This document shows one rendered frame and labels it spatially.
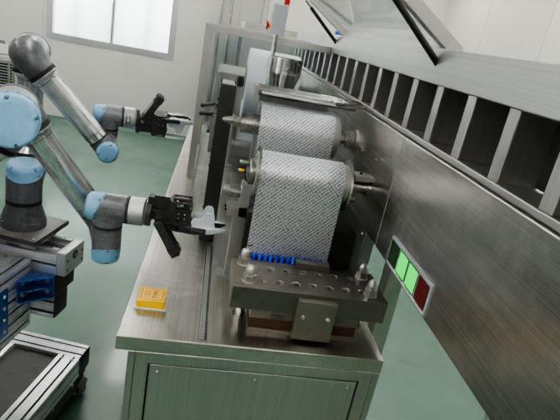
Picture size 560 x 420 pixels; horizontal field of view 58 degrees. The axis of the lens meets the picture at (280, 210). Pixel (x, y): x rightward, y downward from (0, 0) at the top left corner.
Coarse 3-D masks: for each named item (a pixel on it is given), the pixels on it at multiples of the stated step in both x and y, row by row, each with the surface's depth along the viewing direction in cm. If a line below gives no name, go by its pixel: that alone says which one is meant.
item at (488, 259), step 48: (336, 96) 200; (384, 144) 137; (384, 192) 132; (432, 192) 104; (480, 192) 86; (384, 240) 127; (432, 240) 101; (480, 240) 84; (528, 240) 72; (480, 288) 82; (528, 288) 70; (480, 336) 80; (528, 336) 69; (480, 384) 78; (528, 384) 68
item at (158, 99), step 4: (156, 96) 188; (160, 96) 187; (152, 100) 190; (156, 100) 187; (160, 100) 187; (152, 104) 187; (156, 104) 188; (160, 104) 188; (148, 108) 188; (152, 108) 188; (156, 108) 189; (144, 112) 190; (148, 112) 189; (152, 112) 189; (144, 116) 189; (148, 116) 189
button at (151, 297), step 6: (144, 288) 133; (150, 288) 134; (156, 288) 134; (138, 294) 130; (144, 294) 130; (150, 294) 131; (156, 294) 131; (162, 294) 132; (138, 300) 128; (144, 300) 128; (150, 300) 128; (156, 300) 129; (162, 300) 129; (138, 306) 128; (144, 306) 128; (150, 306) 129; (156, 306) 129; (162, 306) 129
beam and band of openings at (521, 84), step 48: (336, 48) 214; (384, 48) 150; (432, 48) 115; (384, 96) 153; (432, 96) 124; (480, 96) 91; (528, 96) 77; (432, 144) 109; (480, 144) 97; (528, 144) 81; (528, 192) 81
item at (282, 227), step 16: (256, 208) 136; (272, 208) 137; (288, 208) 137; (304, 208) 138; (320, 208) 138; (336, 208) 138; (256, 224) 138; (272, 224) 138; (288, 224) 139; (304, 224) 139; (320, 224) 140; (256, 240) 139; (272, 240) 140; (288, 240) 140; (304, 240) 141; (320, 240) 141; (288, 256) 142; (304, 256) 143; (320, 256) 143
